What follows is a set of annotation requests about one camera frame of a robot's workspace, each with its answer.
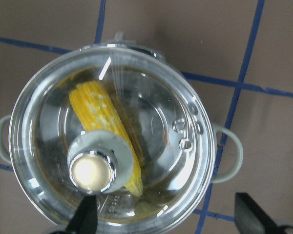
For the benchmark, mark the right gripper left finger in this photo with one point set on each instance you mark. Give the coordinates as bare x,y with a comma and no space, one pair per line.
85,219

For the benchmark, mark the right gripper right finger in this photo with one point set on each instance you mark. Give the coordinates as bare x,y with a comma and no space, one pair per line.
249,217

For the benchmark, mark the glass pot lid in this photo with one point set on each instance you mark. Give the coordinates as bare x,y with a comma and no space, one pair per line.
112,136

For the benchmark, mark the yellow corn cob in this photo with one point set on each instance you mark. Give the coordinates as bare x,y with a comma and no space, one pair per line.
95,110

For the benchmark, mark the pale green steel pot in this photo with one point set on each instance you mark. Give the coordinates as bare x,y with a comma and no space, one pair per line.
117,136

